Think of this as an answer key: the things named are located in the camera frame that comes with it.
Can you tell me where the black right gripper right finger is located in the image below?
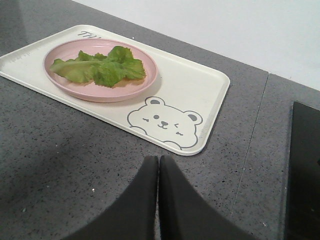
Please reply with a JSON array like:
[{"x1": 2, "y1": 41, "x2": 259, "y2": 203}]
[{"x1": 158, "y1": 155, "x2": 254, "y2": 240}]

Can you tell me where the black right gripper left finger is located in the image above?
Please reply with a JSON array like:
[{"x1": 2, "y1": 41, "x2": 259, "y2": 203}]
[{"x1": 65, "y1": 156, "x2": 159, "y2": 240}]

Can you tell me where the cream bear serving tray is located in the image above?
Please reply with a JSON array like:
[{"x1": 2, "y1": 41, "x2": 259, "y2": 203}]
[{"x1": 0, "y1": 25, "x2": 230, "y2": 156}]

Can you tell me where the pink round plate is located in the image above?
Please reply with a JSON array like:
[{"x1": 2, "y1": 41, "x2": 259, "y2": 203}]
[{"x1": 43, "y1": 38, "x2": 159, "y2": 103}]

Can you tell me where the green lettuce leaf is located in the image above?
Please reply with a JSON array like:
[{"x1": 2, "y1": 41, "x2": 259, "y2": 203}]
[{"x1": 49, "y1": 46, "x2": 146, "y2": 88}]

